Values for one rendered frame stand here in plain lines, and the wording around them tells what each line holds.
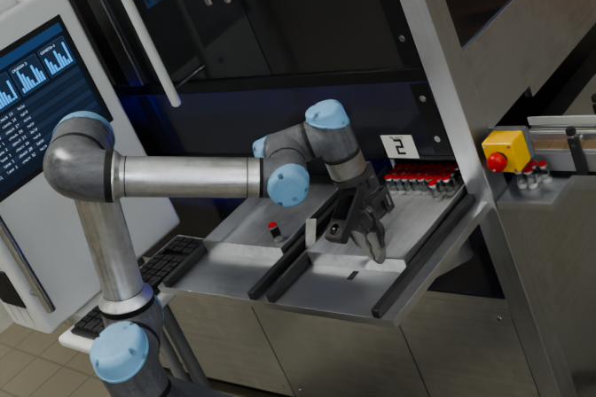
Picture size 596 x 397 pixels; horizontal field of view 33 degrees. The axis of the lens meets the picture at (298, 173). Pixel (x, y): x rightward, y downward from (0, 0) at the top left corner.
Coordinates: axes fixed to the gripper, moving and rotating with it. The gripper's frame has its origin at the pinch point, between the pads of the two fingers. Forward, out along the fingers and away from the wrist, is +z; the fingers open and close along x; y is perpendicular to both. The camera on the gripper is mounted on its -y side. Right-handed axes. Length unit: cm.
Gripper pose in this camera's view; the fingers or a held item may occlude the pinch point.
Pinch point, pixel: (376, 260)
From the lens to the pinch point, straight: 208.5
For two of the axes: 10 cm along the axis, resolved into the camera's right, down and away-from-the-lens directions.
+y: 5.7, -5.5, 6.1
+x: -7.4, -0.2, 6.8
